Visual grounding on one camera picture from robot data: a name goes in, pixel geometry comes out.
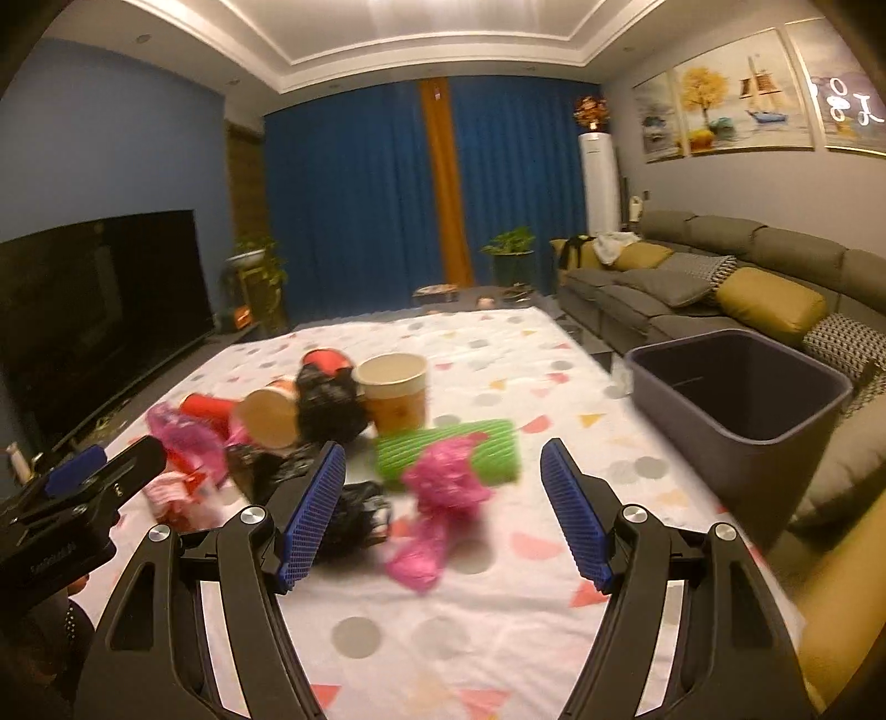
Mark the yellow sofa cushion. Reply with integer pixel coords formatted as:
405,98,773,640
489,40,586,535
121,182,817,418
715,267,827,347

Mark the patterned white table cloth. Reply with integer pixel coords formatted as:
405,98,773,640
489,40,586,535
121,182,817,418
68,306,808,720

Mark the red paper cup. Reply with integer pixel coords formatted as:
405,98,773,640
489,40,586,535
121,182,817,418
179,393,243,440
302,348,353,377

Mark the trailing plant on stand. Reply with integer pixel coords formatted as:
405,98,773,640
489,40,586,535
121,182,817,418
222,234,289,336

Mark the right framed painting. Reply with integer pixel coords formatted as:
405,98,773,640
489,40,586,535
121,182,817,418
785,18,884,156

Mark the green foam mesh sleeve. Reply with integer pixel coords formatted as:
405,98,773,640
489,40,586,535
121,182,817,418
375,419,521,491

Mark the mustard yellow sofa chaise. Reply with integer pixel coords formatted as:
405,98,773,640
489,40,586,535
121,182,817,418
797,500,884,718

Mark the far yellow cushion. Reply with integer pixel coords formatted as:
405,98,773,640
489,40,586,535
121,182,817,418
612,241,674,271

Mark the black flat television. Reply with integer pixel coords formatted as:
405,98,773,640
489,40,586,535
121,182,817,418
2,210,215,453

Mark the flower arrangement on conditioner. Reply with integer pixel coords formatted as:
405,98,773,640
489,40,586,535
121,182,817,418
574,95,610,132

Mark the sailing ship painting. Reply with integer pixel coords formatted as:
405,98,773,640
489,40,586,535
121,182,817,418
673,28,814,156

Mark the pink plastic bag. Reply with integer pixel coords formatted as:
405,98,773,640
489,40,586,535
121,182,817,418
143,404,226,532
386,468,493,594

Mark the yellow paper cup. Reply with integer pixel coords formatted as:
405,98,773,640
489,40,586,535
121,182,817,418
353,352,428,436

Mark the dark grey trash bin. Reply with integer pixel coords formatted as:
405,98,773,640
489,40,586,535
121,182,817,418
625,328,852,553

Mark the grey sofa cushion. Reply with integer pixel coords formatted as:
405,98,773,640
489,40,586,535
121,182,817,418
616,269,713,309

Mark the white standing air conditioner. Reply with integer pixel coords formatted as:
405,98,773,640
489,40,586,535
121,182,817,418
578,132,620,234

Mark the grey tv cabinet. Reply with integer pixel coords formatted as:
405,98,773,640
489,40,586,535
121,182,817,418
34,322,267,470

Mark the orange curtain strip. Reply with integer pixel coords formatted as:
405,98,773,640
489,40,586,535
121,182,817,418
419,76,475,286

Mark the black white patterned cushion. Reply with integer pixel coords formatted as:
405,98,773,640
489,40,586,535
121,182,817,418
658,252,739,291

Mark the near patterned cushion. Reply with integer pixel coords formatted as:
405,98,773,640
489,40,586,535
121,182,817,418
802,313,884,385

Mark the white cloth on sofa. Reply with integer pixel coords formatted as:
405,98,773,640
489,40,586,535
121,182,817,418
591,231,640,267

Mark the black plastic bag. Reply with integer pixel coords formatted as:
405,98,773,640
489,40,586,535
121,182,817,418
296,363,369,445

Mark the orange white paper bowl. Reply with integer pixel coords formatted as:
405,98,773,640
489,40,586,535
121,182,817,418
233,377,299,450

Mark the left small landscape painting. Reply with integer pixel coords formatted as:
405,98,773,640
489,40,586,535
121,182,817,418
632,72,685,163

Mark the grey sectional sofa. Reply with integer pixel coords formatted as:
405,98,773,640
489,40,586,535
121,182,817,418
551,210,884,529

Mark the potted green floor plant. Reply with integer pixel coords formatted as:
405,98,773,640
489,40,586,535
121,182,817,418
481,227,534,286

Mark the blue curtain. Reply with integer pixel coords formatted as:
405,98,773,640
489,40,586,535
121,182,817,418
264,75,601,322

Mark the large grey front cushion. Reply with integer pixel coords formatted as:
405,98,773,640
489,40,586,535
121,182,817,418
790,404,884,532

